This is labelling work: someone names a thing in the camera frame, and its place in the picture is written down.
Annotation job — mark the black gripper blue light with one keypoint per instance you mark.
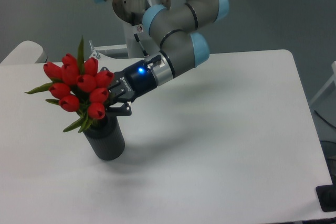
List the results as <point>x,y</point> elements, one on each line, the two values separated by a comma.
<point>127,85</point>

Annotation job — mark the white frame at right edge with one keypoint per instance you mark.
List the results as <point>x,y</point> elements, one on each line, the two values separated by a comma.
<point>324,91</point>

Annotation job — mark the white chair armrest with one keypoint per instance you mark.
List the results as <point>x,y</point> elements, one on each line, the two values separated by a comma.
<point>27,52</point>

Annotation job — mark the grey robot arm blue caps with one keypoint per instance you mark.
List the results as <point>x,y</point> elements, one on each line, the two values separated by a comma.
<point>180,46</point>

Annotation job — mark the red tulip bouquet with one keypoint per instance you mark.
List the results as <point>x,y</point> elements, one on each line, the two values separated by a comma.
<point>78,86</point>

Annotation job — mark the white pedestal base frame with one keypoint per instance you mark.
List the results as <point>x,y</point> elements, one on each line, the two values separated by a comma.
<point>112,51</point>

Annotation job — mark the dark grey ribbed vase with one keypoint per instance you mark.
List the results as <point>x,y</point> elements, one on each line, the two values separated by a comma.
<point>106,139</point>

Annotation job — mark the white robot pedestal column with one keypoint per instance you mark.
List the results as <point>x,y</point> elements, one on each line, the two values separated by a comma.
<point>136,35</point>

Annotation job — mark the black device at table corner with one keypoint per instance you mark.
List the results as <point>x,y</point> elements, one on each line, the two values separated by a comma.
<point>326,197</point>

